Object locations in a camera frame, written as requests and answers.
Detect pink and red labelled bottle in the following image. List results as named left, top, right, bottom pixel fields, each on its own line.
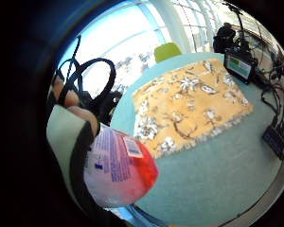
left=82, top=123, right=160, bottom=209

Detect green chair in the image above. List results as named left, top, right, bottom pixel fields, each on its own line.
left=153, top=42, right=184, bottom=63

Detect orange floral cloth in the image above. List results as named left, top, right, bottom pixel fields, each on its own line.
left=132, top=58, right=255, bottom=160

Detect small black monitor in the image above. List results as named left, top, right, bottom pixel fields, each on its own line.
left=223, top=51, right=257, bottom=85

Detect black stand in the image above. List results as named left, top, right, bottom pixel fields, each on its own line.
left=222, top=1, right=254, bottom=55

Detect black power strip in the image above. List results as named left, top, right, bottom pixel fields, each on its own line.
left=261, top=124, right=284, bottom=161

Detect black cables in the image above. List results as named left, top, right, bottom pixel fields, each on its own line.
left=258, top=44, right=284, bottom=133

